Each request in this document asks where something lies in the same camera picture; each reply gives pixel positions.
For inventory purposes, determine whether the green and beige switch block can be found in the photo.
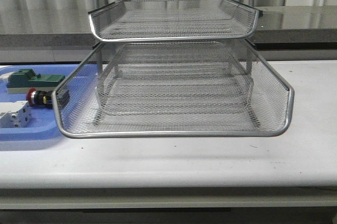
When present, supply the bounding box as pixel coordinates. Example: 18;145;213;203
1;69;65;94

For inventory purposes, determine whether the grey stone counter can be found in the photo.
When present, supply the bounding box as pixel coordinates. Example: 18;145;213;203
1;6;336;65

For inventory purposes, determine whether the white circuit breaker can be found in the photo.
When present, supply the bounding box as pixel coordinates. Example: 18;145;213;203
1;101;32;128

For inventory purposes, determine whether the red emergency push button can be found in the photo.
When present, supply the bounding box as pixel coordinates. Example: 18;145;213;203
26;87;70;108

